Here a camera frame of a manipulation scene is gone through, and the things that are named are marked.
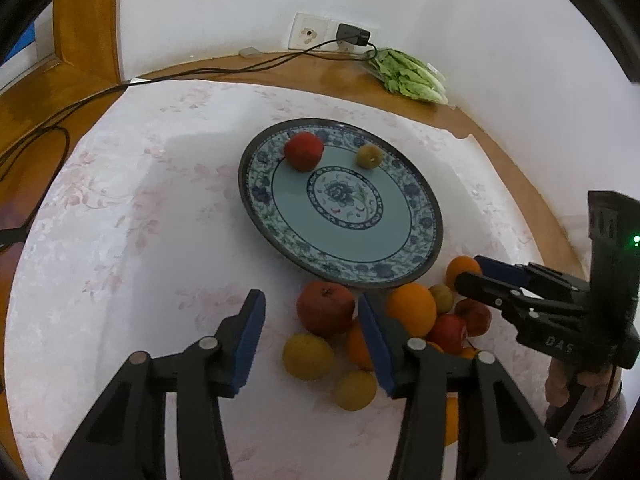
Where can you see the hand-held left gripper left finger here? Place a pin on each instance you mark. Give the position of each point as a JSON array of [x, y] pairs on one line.
[[252, 340]]

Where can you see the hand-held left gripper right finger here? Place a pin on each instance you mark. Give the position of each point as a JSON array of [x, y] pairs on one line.
[[375, 345]]

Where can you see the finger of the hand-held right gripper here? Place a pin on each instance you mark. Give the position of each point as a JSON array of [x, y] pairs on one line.
[[480, 285], [500, 271]]

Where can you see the red apple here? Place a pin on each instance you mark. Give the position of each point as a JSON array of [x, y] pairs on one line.
[[322, 310], [477, 320], [303, 151], [447, 334]]

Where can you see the small yellow-green fruit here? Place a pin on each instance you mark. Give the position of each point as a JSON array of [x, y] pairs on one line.
[[442, 297], [355, 390], [369, 156]]

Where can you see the blue floral ceramic plate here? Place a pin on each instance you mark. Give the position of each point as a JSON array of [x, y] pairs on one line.
[[330, 240]]

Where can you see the person's right hand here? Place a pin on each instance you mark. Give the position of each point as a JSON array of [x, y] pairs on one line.
[[555, 385]]

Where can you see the white floral tablecloth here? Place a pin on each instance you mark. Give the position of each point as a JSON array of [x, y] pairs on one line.
[[150, 260]]

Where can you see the romaine lettuce in plastic bag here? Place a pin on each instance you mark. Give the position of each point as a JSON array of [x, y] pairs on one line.
[[410, 77]]

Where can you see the black power adapter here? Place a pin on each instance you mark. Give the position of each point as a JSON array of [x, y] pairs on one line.
[[352, 35]]

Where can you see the window glass pane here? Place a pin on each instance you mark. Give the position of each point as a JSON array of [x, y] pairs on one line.
[[30, 40]]

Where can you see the white coaxial wall socket plate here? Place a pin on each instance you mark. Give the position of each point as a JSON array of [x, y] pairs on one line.
[[310, 32]]

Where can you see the wooden window frame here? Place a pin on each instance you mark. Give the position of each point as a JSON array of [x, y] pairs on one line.
[[85, 15]]

